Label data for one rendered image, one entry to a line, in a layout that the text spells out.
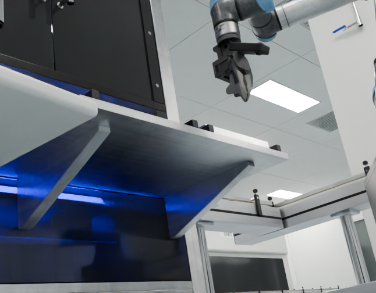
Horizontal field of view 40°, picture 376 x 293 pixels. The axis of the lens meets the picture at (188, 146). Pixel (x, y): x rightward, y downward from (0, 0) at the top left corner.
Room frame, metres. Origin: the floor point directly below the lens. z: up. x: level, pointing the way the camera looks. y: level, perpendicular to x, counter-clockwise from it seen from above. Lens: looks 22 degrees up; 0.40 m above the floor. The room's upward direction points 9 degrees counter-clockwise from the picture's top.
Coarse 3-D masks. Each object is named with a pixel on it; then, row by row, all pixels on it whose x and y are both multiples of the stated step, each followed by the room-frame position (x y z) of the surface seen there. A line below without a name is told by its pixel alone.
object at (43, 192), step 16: (96, 128) 0.97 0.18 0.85; (80, 144) 1.01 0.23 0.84; (96, 144) 1.00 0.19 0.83; (48, 160) 1.09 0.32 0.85; (64, 160) 1.05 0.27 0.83; (80, 160) 1.03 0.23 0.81; (32, 176) 1.14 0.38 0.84; (48, 176) 1.09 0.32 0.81; (64, 176) 1.06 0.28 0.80; (32, 192) 1.14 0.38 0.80; (48, 192) 1.09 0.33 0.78; (32, 208) 1.14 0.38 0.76; (48, 208) 1.15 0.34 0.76; (32, 224) 1.18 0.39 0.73
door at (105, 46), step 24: (96, 0) 1.43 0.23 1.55; (120, 0) 1.51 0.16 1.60; (72, 24) 1.35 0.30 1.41; (96, 24) 1.42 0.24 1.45; (120, 24) 1.50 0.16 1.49; (72, 48) 1.34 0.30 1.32; (96, 48) 1.41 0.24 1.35; (120, 48) 1.49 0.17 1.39; (144, 48) 1.58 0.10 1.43; (72, 72) 1.34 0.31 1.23; (96, 72) 1.41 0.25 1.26; (120, 72) 1.48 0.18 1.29; (144, 72) 1.57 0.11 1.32; (144, 96) 1.56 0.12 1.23
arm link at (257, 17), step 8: (240, 0) 1.27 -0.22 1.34; (248, 0) 1.26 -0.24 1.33; (256, 0) 1.26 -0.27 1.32; (264, 0) 1.26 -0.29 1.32; (272, 0) 1.26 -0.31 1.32; (240, 8) 1.28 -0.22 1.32; (248, 8) 1.28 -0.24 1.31; (256, 8) 1.28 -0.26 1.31; (264, 8) 1.28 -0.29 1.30; (272, 8) 1.28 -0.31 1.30; (240, 16) 1.30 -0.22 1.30; (248, 16) 1.30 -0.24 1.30; (256, 16) 1.31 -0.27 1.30; (264, 16) 1.32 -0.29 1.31; (256, 24) 1.36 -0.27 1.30; (264, 24) 1.36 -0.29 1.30
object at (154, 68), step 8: (144, 0) 1.60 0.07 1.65; (144, 8) 1.59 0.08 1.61; (144, 16) 1.59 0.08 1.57; (144, 24) 1.58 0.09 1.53; (144, 32) 1.58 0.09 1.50; (152, 32) 1.61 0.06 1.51; (152, 40) 1.61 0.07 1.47; (152, 48) 1.60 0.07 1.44; (152, 56) 1.60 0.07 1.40; (152, 64) 1.59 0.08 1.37; (152, 72) 1.59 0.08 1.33; (152, 80) 1.58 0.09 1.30; (160, 80) 1.61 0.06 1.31; (152, 88) 1.58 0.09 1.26; (160, 88) 1.61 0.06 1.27; (152, 96) 1.58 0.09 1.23; (160, 96) 1.60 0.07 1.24; (160, 112) 1.59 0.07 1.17
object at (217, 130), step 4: (204, 124) 1.17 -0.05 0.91; (216, 128) 1.20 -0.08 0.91; (220, 128) 1.21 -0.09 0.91; (216, 132) 1.19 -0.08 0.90; (220, 132) 1.21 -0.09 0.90; (224, 132) 1.22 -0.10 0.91; (228, 132) 1.23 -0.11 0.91; (232, 132) 1.25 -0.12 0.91; (228, 136) 1.23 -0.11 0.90; (232, 136) 1.24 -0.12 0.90; (236, 136) 1.26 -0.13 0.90; (240, 136) 1.27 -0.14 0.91; (244, 136) 1.28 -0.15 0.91; (244, 140) 1.28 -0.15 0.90; (248, 140) 1.29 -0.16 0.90; (252, 140) 1.31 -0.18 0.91; (256, 140) 1.32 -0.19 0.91; (260, 140) 1.34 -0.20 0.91; (256, 144) 1.32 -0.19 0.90; (260, 144) 1.33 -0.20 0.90; (264, 144) 1.35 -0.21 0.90
